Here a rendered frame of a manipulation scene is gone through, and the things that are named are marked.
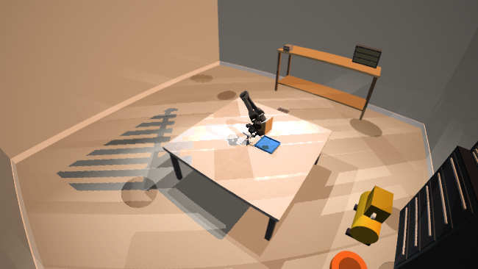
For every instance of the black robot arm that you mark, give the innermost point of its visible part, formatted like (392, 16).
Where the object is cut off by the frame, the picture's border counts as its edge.
(254, 114)

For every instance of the blue tray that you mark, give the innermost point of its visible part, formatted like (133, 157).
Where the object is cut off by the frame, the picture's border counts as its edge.
(267, 144)

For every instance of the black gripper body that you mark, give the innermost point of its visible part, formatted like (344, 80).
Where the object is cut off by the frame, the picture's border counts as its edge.
(259, 133)

